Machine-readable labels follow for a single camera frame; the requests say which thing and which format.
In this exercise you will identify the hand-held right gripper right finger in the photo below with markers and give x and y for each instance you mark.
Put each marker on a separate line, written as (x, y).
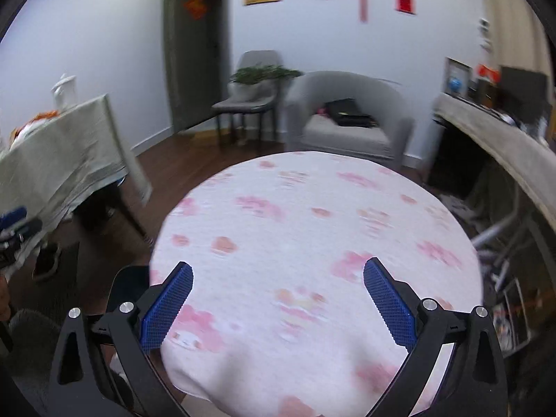
(388, 308)

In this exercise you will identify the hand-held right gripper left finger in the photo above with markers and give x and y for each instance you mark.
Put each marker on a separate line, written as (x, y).
(167, 308)

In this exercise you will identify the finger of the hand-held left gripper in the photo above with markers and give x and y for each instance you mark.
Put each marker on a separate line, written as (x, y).
(28, 230)
(13, 218)

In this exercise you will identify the black shoe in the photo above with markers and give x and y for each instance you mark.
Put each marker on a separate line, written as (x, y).
(47, 265)

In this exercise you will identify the dark round stool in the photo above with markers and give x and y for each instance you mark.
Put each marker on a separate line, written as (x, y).
(126, 286)

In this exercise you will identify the table with beige tablecloth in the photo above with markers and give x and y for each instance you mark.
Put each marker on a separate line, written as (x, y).
(65, 152)

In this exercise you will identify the grey fabric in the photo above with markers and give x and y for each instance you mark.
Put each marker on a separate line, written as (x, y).
(34, 347)

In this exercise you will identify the orange and white bag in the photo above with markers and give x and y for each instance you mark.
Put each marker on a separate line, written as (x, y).
(43, 116)

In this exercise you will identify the white kettle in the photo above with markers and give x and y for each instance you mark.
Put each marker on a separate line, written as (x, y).
(65, 91)

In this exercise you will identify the desk with beige fringed cloth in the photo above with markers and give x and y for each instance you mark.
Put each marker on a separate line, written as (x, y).
(499, 143)

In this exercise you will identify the black bag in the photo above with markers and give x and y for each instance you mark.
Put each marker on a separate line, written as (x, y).
(347, 110)

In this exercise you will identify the grey armchair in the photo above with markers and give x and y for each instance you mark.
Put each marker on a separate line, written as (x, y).
(373, 91)

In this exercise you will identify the grey door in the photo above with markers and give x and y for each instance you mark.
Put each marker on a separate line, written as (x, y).
(195, 74)

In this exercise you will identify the brown wooden box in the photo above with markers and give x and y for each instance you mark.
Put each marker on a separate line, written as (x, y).
(484, 95)

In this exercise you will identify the small blue globe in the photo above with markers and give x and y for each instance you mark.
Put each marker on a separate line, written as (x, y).
(456, 84)

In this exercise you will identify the potted plant in white pot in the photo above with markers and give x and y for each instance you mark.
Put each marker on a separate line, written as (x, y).
(284, 72)
(247, 74)

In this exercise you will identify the black monitor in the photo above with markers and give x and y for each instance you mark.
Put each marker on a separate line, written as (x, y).
(521, 91)

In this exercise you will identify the small red flags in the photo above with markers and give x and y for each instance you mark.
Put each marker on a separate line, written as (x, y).
(486, 71)

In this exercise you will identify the grey dining chair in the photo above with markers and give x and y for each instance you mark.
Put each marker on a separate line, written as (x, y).
(260, 63)

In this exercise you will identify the red door decoration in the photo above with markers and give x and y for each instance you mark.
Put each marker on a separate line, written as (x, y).
(194, 5)

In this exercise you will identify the beige curtain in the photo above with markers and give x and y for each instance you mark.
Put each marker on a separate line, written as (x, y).
(517, 21)

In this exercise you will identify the picture frame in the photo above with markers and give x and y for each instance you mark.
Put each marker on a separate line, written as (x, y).
(454, 67)

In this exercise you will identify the white security camera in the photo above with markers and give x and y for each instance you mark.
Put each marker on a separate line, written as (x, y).
(484, 26)

